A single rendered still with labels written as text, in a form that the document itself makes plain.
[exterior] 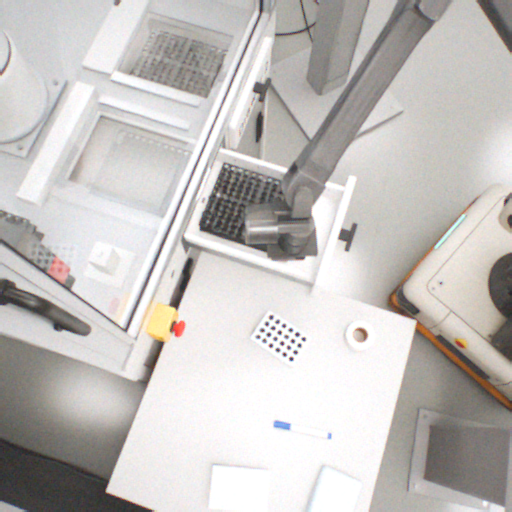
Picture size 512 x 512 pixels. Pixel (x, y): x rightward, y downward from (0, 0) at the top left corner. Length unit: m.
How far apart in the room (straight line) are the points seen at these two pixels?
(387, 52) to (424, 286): 1.17
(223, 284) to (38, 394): 1.08
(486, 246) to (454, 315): 0.29
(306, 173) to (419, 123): 1.67
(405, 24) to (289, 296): 0.71
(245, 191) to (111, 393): 1.12
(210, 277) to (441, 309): 0.91
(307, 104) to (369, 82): 1.55
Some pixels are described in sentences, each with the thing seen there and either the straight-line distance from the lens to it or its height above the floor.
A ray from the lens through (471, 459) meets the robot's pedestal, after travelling 1.77.
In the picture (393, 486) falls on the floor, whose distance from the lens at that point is 2.12.
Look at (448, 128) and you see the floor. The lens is 2.57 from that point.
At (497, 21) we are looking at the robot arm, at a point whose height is 1.38.
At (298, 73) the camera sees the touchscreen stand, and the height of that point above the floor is 0.04.
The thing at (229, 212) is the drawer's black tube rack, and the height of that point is 0.90.
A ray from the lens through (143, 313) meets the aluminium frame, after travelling 1.10.
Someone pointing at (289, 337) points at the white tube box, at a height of 0.80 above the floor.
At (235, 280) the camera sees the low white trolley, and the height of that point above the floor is 0.76.
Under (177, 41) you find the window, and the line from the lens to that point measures 0.89.
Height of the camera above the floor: 2.04
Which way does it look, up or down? 72 degrees down
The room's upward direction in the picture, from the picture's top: 3 degrees clockwise
